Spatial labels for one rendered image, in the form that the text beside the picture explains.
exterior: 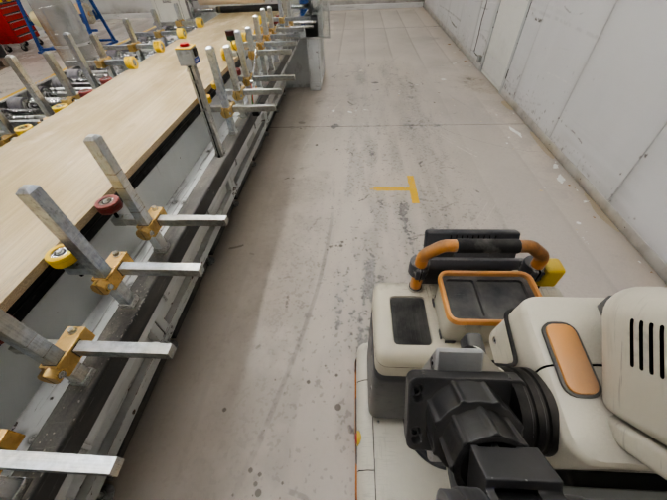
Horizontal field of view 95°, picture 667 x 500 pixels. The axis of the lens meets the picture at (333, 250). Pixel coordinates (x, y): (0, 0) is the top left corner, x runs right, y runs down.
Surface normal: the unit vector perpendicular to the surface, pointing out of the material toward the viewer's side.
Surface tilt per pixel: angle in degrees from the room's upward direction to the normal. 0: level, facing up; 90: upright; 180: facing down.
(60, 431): 0
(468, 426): 47
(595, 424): 8
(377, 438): 0
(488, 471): 37
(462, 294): 0
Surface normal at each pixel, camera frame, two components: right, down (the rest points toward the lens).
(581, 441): -0.35, -0.45
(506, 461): 0.00, -0.99
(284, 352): -0.04, -0.69
